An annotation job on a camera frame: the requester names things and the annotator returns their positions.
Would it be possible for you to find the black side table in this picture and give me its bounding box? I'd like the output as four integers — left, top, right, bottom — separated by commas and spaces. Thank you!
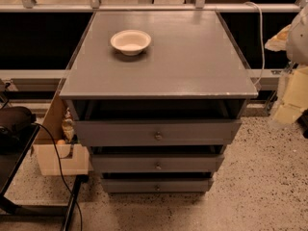
0, 123, 89, 231

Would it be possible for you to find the grey bottom drawer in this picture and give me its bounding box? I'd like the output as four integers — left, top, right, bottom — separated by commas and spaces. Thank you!
102, 179, 214, 193

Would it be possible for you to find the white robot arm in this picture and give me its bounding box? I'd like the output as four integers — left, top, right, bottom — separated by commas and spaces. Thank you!
265, 5, 308, 125

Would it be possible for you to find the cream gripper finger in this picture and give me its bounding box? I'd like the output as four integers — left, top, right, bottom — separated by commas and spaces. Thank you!
265, 25, 291, 52
272, 66, 308, 125

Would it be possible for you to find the grey wooden drawer cabinet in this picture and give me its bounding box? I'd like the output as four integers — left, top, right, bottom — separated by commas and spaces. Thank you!
60, 11, 257, 180

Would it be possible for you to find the cardboard box with items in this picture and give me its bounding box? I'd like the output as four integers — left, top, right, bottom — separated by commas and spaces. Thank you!
34, 94, 91, 176

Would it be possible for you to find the black device on table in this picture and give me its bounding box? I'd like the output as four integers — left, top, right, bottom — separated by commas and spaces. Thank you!
0, 107, 36, 154

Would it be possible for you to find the black cable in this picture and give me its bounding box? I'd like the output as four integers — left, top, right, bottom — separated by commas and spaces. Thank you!
32, 122, 84, 231

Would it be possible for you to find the grey drawer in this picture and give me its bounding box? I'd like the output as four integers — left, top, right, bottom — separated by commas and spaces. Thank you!
74, 119, 242, 146
92, 154, 224, 173
102, 179, 214, 193

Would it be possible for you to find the metal railing frame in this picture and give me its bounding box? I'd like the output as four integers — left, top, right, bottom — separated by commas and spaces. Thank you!
0, 0, 308, 91

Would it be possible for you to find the white hanging cable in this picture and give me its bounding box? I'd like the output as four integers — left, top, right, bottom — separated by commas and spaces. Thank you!
244, 1, 266, 87

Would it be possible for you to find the grey top drawer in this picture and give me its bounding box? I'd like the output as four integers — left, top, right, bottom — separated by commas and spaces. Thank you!
74, 119, 242, 146

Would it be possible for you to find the white paper bowl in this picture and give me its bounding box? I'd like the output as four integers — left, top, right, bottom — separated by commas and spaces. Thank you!
110, 30, 151, 56

